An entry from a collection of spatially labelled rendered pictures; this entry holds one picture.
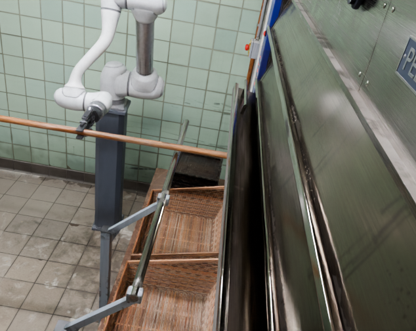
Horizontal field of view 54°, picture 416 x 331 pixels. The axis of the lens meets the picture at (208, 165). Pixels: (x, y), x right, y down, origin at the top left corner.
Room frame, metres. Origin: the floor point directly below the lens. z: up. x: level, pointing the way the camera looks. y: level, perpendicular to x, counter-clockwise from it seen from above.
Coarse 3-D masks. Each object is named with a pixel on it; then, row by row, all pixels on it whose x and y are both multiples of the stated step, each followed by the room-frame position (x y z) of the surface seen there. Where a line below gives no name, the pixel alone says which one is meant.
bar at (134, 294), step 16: (176, 160) 1.57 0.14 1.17; (144, 208) 1.30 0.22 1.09; (160, 208) 1.21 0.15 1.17; (128, 224) 1.28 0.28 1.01; (112, 240) 1.29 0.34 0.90; (144, 256) 0.95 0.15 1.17; (144, 272) 0.89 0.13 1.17; (128, 288) 0.82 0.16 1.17; (112, 304) 0.82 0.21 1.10; (128, 304) 0.81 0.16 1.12; (64, 320) 0.83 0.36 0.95; (80, 320) 0.81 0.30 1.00; (96, 320) 0.81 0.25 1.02
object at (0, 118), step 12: (0, 120) 1.61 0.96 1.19; (12, 120) 1.61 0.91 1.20; (24, 120) 1.62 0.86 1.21; (72, 132) 1.62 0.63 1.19; (84, 132) 1.62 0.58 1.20; (96, 132) 1.63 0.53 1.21; (144, 144) 1.63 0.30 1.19; (156, 144) 1.63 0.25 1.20; (168, 144) 1.64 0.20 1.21; (216, 156) 1.64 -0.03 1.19
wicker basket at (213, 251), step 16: (160, 192) 1.93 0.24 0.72; (176, 192) 1.93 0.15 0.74; (192, 192) 1.94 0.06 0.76; (208, 192) 1.94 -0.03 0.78; (176, 208) 1.93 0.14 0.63; (192, 208) 1.94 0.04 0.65; (144, 224) 1.73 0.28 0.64; (176, 224) 1.84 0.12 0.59; (192, 224) 1.86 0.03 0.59; (208, 224) 1.89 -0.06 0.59; (144, 240) 1.66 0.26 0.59; (160, 240) 1.68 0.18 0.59; (176, 240) 1.70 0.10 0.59; (208, 240) 1.75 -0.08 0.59; (160, 256) 1.39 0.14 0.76; (176, 256) 1.40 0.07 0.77; (192, 256) 1.39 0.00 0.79; (208, 256) 1.40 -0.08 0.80; (176, 272) 1.40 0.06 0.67
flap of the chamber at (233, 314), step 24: (240, 96) 1.88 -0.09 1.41; (240, 120) 1.60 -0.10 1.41; (240, 144) 1.38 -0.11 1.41; (240, 168) 1.21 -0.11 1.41; (240, 192) 1.06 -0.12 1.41; (240, 216) 0.95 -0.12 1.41; (240, 240) 0.84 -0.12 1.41; (240, 264) 0.75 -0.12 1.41; (216, 288) 0.67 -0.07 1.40; (240, 288) 0.68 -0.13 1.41; (264, 288) 0.70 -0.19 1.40; (216, 312) 0.59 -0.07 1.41; (240, 312) 0.61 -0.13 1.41; (264, 312) 0.63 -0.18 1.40
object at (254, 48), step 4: (252, 40) 2.59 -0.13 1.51; (260, 40) 2.63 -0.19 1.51; (252, 44) 2.55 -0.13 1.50; (256, 44) 2.55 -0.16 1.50; (252, 48) 2.55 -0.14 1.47; (256, 48) 2.55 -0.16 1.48; (248, 52) 2.60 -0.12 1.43; (252, 52) 2.55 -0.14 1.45; (256, 52) 2.55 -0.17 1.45; (248, 56) 2.55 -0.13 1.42; (252, 56) 2.55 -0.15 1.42; (256, 56) 2.55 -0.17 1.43
